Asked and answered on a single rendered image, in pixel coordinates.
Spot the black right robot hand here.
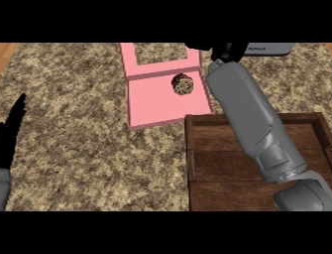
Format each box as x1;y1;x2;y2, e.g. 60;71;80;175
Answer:
184;43;249;64

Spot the grey appliance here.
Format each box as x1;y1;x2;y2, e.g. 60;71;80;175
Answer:
244;43;297;57

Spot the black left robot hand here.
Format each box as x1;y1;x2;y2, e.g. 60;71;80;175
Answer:
0;92;28;178

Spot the pink tray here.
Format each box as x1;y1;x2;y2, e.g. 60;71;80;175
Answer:
118;43;215;131

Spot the brown open box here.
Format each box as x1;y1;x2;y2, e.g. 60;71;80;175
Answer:
184;112;332;212

